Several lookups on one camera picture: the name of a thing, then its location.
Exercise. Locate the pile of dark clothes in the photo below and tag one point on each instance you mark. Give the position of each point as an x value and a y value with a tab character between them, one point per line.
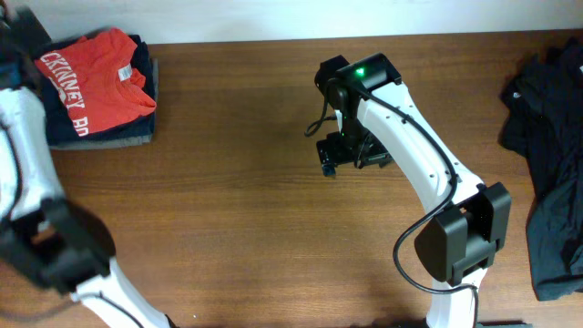
544	125

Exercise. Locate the navy blue garment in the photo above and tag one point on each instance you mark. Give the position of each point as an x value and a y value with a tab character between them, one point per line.
97	91

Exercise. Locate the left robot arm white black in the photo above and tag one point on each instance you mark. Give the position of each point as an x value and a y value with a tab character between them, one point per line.
47	238

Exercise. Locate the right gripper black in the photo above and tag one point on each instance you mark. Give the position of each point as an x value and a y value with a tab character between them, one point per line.
331	151

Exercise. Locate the grey garment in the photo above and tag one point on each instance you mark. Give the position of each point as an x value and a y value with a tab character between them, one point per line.
61	135

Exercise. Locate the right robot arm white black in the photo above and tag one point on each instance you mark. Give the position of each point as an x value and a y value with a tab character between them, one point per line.
448	251

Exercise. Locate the orange red printed t-shirt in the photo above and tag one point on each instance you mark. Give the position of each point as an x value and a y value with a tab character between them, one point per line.
95	80

